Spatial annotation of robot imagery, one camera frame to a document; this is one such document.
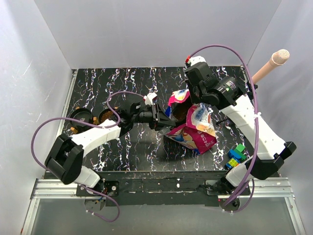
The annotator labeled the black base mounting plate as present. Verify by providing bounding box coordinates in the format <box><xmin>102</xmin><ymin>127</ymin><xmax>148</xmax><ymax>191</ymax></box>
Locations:
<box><xmin>44</xmin><ymin>170</ymin><xmax>279</xmax><ymax>208</ymax></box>

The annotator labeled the black microphone tripod stand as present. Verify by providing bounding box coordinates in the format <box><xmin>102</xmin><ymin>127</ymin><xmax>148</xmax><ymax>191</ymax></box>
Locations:
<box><xmin>215</xmin><ymin>79</ymin><xmax>259</xmax><ymax>126</ymax></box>

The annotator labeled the left black pet bowl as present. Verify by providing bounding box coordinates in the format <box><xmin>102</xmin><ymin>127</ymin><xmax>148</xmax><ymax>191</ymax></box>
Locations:
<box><xmin>70</xmin><ymin>108</ymin><xmax>93</xmax><ymax>134</ymax></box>

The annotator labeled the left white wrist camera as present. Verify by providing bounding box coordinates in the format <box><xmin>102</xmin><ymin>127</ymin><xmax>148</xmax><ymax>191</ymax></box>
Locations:
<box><xmin>143</xmin><ymin>92</ymin><xmax>157</xmax><ymax>106</ymax></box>

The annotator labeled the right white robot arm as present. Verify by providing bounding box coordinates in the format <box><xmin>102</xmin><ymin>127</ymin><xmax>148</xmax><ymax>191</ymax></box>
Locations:
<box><xmin>184</xmin><ymin>56</ymin><xmax>296</xmax><ymax>195</ymax></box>

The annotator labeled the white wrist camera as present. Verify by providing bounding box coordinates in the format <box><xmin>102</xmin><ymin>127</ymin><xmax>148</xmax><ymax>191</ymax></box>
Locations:
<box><xmin>143</xmin><ymin>92</ymin><xmax>157</xmax><ymax>106</ymax></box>
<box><xmin>185</xmin><ymin>56</ymin><xmax>206</xmax><ymax>68</ymax></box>

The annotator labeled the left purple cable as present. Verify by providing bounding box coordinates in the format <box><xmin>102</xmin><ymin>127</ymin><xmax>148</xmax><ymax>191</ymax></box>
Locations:
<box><xmin>31</xmin><ymin>91</ymin><xmax>145</xmax><ymax>223</ymax></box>

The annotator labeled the black pet bowl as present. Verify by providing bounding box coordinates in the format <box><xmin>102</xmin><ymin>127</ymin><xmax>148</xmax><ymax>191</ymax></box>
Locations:
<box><xmin>70</xmin><ymin>108</ymin><xmax>93</xmax><ymax>134</ymax></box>
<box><xmin>92</xmin><ymin>108</ymin><xmax>114</xmax><ymax>125</ymax></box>

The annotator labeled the colourful toy block car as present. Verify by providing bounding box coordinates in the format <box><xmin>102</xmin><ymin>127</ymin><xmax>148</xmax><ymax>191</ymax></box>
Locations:
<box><xmin>224</xmin><ymin>144</ymin><xmax>247</xmax><ymax>170</ymax></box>

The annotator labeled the purple cable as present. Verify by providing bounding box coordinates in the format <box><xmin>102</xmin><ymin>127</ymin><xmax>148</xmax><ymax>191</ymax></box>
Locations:
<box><xmin>31</xmin><ymin>91</ymin><xmax>145</xmax><ymax>223</ymax></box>
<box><xmin>188</xmin><ymin>45</ymin><xmax>258</xmax><ymax>213</ymax></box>

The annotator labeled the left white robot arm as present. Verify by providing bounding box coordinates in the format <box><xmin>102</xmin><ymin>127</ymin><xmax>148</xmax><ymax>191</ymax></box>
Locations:
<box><xmin>45</xmin><ymin>103</ymin><xmax>176</xmax><ymax>196</ymax></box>

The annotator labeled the pink microphone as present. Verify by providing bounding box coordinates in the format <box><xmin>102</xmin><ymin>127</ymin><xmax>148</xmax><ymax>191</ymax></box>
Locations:
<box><xmin>252</xmin><ymin>49</ymin><xmax>290</xmax><ymax>85</ymax></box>

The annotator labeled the right black pet bowl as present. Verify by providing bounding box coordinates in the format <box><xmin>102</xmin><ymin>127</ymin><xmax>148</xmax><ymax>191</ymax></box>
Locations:
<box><xmin>92</xmin><ymin>108</ymin><xmax>114</xmax><ymax>125</ymax></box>

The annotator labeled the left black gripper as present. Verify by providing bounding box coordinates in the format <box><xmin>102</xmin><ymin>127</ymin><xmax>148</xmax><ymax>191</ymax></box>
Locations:
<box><xmin>132</xmin><ymin>103</ymin><xmax>175</xmax><ymax>131</ymax></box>

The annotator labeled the pink cat food bag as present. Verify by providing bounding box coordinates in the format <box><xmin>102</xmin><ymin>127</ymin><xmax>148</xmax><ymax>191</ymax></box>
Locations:
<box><xmin>166</xmin><ymin>89</ymin><xmax>217</xmax><ymax>154</ymax></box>

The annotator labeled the aluminium rail frame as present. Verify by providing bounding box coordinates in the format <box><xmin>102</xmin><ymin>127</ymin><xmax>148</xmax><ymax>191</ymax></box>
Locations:
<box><xmin>31</xmin><ymin>69</ymin><xmax>306</xmax><ymax>235</ymax></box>

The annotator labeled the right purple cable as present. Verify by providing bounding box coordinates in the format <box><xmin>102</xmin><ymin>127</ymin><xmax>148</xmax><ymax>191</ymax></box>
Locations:
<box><xmin>188</xmin><ymin>45</ymin><xmax>258</xmax><ymax>213</ymax></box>

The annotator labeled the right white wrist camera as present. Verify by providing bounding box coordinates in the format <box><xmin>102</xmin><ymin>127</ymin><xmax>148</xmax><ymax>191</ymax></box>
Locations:
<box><xmin>185</xmin><ymin>56</ymin><xmax>206</xmax><ymax>68</ymax></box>

